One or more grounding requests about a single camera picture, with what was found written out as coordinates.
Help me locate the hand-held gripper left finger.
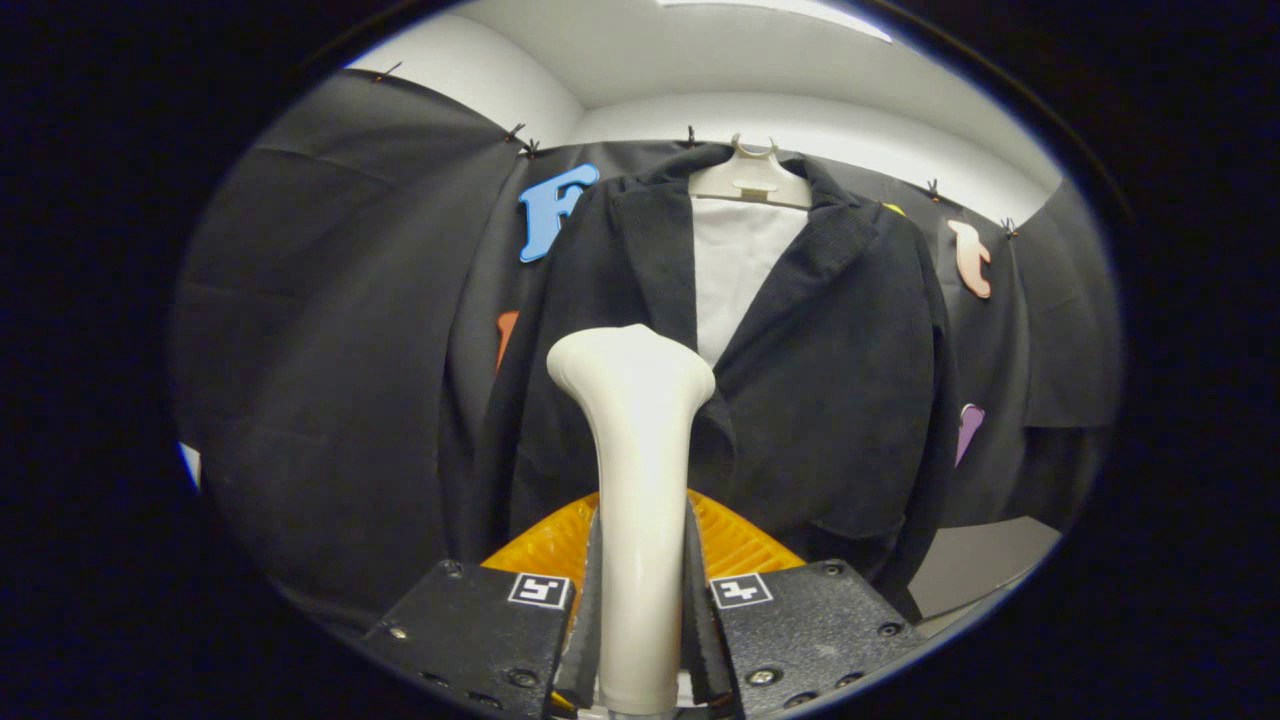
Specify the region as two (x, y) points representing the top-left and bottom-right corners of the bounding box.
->
(362, 490), (603, 717)

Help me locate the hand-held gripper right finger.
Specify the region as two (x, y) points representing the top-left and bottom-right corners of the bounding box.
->
(684, 490), (926, 717)

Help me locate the white garment steamer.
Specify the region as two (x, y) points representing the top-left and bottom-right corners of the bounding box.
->
(546, 324), (717, 717)

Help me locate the black blazer jacket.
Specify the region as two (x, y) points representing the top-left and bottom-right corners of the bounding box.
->
(470, 143), (961, 623)

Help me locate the white shirt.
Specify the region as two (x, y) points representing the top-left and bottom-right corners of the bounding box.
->
(692, 197), (809, 367)

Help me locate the white clothes hanger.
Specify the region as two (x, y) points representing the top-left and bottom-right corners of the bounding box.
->
(688, 135), (813, 211)

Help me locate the grey cabinet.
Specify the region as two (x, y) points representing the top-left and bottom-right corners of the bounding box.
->
(908, 517), (1063, 637)

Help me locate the black backdrop cloth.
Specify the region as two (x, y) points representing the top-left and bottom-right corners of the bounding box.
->
(170, 68), (1121, 633)

